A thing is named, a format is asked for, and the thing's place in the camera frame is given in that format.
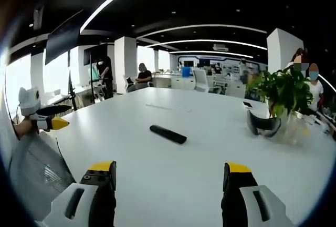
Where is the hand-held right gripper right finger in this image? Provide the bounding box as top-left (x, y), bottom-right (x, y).
top-left (221, 161), bottom-right (296, 227)

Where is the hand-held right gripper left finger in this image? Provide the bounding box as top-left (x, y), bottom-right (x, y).
top-left (39, 160), bottom-right (117, 227)

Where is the black remote control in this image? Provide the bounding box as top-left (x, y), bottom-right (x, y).
top-left (149, 125), bottom-right (187, 145)

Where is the person's left hand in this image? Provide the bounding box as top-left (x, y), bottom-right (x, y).
top-left (13, 119), bottom-right (40, 136)

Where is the black tripod stand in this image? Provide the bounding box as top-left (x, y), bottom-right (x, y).
top-left (67, 50), bottom-right (79, 112)

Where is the grey mesh office chair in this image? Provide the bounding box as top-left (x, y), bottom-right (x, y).
top-left (9, 131), bottom-right (77, 221)

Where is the black headset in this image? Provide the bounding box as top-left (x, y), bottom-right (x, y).
top-left (247, 109), bottom-right (282, 138)

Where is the glass vase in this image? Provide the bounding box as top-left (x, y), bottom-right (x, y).
top-left (280, 110), bottom-right (309, 146)

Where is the green potted plant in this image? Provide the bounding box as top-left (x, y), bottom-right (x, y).
top-left (246, 65), bottom-right (314, 119)

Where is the white office chair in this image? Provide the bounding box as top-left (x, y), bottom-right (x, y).
top-left (192, 69), bottom-right (223, 94)

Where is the black wall screen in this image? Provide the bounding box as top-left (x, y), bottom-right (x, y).
top-left (45, 10), bottom-right (84, 65)

